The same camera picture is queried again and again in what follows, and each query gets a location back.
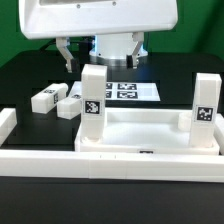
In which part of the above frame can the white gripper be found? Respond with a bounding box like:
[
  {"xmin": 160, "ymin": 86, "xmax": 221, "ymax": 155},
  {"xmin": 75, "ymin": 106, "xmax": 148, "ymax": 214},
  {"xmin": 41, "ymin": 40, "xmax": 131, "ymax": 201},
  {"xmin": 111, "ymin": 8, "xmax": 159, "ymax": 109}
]
[{"xmin": 18, "ymin": 0, "xmax": 178, "ymax": 73}]

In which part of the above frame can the white desk top tray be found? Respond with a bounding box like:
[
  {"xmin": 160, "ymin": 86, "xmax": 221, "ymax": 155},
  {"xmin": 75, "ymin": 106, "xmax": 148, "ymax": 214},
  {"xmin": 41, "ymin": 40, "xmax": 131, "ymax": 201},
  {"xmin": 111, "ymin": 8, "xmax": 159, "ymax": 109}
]
[{"xmin": 75, "ymin": 108, "xmax": 220, "ymax": 155}]

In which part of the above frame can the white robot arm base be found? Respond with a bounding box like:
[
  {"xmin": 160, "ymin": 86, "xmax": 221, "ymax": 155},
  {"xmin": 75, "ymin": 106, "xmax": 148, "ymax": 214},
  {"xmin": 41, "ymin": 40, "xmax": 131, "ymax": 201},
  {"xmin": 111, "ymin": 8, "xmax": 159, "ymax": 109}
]
[{"xmin": 89, "ymin": 32, "xmax": 148, "ymax": 67}]

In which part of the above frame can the white left fence block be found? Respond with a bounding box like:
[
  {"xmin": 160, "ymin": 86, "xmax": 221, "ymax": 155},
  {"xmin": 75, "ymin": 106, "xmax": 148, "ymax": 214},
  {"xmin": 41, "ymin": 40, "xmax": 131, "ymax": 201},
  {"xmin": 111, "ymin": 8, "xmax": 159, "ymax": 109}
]
[{"xmin": 0, "ymin": 108, "xmax": 17, "ymax": 146}]

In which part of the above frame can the white fence block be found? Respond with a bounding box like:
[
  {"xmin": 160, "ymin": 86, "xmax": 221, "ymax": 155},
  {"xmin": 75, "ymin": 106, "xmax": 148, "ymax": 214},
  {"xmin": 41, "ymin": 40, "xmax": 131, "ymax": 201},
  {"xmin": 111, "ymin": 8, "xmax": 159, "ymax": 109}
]
[
  {"xmin": 214, "ymin": 114, "xmax": 224, "ymax": 155},
  {"xmin": 0, "ymin": 108, "xmax": 17, "ymax": 146}
]

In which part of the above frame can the white front fence bar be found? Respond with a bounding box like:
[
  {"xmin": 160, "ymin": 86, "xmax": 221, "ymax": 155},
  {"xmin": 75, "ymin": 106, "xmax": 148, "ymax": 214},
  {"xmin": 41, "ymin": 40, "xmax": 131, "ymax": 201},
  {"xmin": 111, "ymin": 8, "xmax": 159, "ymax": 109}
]
[{"xmin": 0, "ymin": 150, "xmax": 224, "ymax": 183}]

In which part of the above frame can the white right fence block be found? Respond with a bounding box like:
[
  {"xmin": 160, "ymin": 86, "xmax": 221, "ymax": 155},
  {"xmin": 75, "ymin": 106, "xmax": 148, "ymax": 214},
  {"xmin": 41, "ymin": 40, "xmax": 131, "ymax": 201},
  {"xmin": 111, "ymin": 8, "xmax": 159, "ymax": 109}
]
[{"xmin": 214, "ymin": 114, "xmax": 224, "ymax": 155}]

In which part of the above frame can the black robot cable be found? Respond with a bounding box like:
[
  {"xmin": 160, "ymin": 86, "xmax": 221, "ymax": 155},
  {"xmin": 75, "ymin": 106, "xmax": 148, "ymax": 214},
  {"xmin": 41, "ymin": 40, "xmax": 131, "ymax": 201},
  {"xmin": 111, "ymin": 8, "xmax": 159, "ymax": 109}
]
[{"xmin": 39, "ymin": 39, "xmax": 59, "ymax": 52}]

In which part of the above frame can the white marker base plate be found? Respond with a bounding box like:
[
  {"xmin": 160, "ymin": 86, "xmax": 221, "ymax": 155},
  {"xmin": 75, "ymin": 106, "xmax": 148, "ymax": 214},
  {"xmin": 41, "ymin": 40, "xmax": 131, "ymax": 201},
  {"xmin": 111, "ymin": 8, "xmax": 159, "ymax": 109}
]
[{"xmin": 69, "ymin": 81, "xmax": 160, "ymax": 102}]

